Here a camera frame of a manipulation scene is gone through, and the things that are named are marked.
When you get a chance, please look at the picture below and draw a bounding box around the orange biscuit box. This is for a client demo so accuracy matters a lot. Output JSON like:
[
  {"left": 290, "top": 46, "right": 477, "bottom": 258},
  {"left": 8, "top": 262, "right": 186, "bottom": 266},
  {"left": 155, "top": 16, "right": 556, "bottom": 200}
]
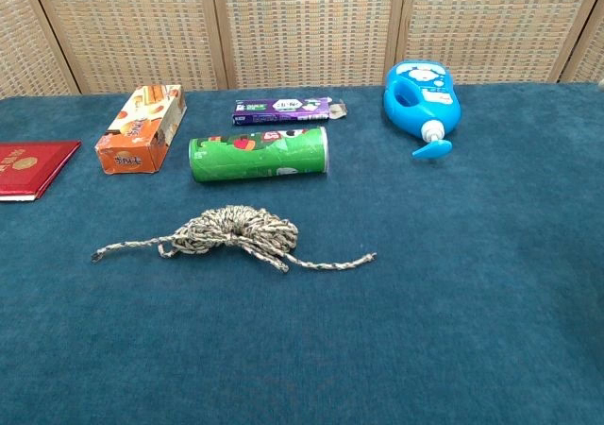
[{"left": 94, "top": 84, "right": 188, "bottom": 176}]

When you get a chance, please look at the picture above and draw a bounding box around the speckled braided rope bundle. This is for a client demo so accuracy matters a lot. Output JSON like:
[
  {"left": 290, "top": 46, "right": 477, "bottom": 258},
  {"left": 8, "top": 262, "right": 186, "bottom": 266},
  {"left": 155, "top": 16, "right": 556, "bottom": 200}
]
[{"left": 91, "top": 204, "right": 378, "bottom": 274}]

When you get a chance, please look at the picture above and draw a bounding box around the red booklet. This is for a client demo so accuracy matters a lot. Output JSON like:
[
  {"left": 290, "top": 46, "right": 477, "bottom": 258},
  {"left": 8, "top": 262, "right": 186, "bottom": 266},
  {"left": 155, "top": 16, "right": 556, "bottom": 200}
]
[{"left": 0, "top": 140, "right": 82, "bottom": 203}]

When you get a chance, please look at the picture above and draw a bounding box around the woven folding screen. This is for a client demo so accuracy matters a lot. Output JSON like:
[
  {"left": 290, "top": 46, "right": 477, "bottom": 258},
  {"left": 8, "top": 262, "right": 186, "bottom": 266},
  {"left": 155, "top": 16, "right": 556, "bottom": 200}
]
[{"left": 0, "top": 0, "right": 604, "bottom": 100}]

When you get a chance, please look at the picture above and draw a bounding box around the blue pump bottle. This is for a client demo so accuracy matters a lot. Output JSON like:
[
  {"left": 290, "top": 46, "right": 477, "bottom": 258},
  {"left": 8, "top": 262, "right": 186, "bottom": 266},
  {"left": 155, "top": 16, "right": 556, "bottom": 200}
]
[{"left": 382, "top": 59, "right": 462, "bottom": 162}]

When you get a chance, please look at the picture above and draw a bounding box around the green chips can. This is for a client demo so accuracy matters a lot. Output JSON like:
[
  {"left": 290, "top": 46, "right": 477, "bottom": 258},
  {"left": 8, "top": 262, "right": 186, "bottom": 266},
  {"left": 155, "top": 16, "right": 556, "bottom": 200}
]
[{"left": 188, "top": 126, "right": 329, "bottom": 183}]

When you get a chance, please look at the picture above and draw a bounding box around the purple toothpaste box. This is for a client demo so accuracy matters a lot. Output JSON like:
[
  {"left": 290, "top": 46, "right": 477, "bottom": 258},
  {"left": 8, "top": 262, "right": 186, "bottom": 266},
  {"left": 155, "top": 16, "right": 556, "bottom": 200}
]
[{"left": 231, "top": 96, "right": 349, "bottom": 127}]

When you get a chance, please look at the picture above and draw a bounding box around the blue table cloth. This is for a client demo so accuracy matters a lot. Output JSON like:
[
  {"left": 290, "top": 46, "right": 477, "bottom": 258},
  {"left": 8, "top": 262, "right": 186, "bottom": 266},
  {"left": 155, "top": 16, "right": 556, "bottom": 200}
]
[{"left": 0, "top": 82, "right": 604, "bottom": 425}]

